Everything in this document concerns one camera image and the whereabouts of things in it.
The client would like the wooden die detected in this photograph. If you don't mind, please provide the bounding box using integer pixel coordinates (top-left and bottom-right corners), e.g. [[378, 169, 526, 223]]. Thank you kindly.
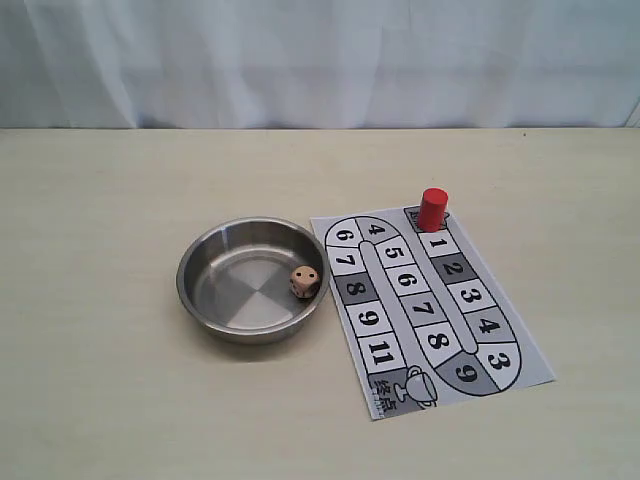
[[289, 265, 320, 299]]

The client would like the stainless steel round bowl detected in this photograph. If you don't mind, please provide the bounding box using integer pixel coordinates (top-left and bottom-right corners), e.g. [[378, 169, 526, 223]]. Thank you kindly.
[[176, 216, 330, 345]]

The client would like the red cylinder game piece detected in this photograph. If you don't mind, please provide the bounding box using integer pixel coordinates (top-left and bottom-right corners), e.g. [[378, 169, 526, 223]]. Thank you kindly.
[[417, 187, 448, 232]]

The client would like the paper number game board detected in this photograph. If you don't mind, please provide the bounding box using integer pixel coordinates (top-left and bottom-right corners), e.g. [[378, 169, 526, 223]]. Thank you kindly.
[[311, 206, 555, 420]]

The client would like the white backdrop curtain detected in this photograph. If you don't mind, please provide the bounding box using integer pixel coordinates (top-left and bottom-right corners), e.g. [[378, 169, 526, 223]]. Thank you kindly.
[[1, 1, 639, 129]]

